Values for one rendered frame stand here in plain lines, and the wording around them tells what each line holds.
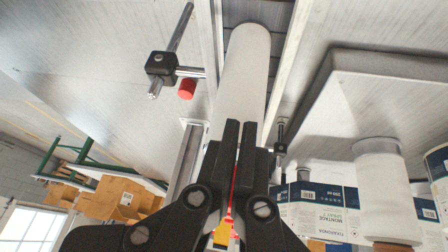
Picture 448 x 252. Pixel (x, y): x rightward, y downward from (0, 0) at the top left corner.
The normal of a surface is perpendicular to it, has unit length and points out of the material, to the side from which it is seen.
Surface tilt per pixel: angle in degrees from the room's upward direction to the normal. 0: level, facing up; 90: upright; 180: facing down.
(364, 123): 0
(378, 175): 89
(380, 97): 0
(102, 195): 91
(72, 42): 0
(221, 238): 90
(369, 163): 93
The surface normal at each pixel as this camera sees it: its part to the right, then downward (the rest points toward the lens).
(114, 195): -0.22, -0.51
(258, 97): 0.62, -0.27
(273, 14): -0.17, 0.87
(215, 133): -0.57, -0.47
